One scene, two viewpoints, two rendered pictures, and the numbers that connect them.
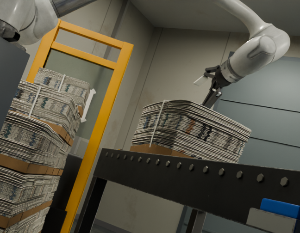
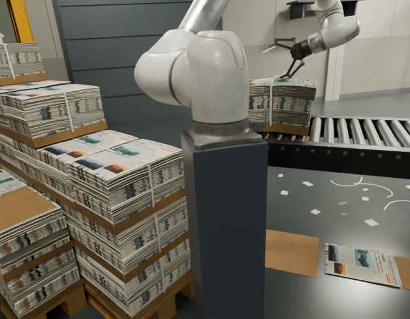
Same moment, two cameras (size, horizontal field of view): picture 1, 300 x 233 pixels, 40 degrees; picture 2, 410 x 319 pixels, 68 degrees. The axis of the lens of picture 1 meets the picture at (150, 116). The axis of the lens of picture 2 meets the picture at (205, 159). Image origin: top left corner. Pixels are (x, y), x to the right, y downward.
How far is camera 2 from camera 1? 1.55 m
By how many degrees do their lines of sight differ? 54
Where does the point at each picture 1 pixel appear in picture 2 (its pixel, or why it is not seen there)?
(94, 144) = not seen: hidden behind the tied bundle
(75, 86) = (24, 52)
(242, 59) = (340, 41)
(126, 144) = not seen: outside the picture
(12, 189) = (182, 212)
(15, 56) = not seen: hidden behind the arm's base
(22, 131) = (171, 168)
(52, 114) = (90, 114)
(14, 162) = (176, 195)
